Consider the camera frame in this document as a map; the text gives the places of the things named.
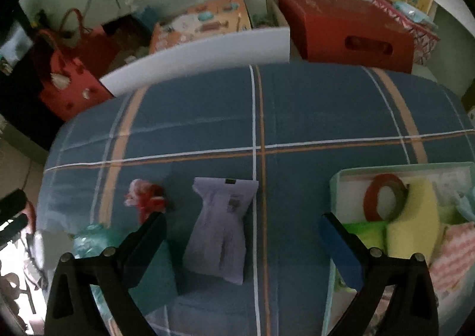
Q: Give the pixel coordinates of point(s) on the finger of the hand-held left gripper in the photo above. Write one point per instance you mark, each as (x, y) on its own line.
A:
(11, 206)

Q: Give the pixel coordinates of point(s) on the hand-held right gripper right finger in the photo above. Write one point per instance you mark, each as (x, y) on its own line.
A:
(337, 247)

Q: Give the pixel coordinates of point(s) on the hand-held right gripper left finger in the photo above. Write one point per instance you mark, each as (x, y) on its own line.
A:
(148, 232)

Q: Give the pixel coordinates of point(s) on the light green cloth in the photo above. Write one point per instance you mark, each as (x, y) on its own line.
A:
(363, 236)

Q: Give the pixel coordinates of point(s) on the teal plastic lidded box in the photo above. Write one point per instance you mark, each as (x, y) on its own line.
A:
(159, 284)

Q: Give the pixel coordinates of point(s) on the red tape roll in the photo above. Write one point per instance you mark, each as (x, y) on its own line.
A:
(371, 202)

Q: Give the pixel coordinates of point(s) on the teal shallow tray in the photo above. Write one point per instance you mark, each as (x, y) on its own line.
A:
(349, 180)

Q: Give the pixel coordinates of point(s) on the yellow sponge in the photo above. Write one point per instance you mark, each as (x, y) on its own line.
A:
(415, 221)

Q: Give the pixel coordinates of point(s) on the pink fluffy cloth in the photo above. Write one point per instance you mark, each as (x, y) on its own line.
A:
(452, 265)

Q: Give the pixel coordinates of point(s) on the light blue face mask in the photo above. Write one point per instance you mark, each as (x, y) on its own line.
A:
(467, 208)

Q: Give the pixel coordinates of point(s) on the red white fabric item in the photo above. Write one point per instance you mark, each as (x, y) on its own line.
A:
(146, 198)

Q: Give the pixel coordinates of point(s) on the blue plaid tablecloth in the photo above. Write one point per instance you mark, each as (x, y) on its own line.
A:
(297, 117)

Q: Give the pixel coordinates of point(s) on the red felt handbag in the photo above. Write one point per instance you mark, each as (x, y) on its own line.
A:
(74, 72)

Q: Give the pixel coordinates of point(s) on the white foam board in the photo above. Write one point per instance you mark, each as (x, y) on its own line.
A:
(207, 54)

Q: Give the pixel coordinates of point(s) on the orange toy box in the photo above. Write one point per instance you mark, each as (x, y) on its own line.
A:
(200, 24)

